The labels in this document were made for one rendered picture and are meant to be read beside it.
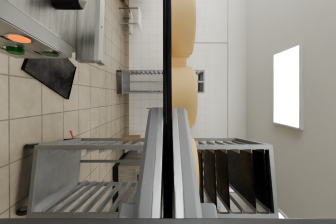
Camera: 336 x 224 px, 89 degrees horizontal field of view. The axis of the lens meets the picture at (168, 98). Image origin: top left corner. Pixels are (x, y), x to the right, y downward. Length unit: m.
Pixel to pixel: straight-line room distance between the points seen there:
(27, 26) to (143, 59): 4.06
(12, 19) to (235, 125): 4.50
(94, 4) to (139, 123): 3.94
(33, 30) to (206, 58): 4.21
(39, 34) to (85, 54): 0.12
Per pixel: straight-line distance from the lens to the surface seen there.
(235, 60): 4.65
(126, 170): 3.62
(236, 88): 4.59
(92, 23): 0.53
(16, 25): 0.38
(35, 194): 1.65
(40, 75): 1.78
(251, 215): 1.50
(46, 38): 0.43
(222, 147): 1.32
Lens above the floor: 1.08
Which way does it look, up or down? level
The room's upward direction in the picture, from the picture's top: 90 degrees clockwise
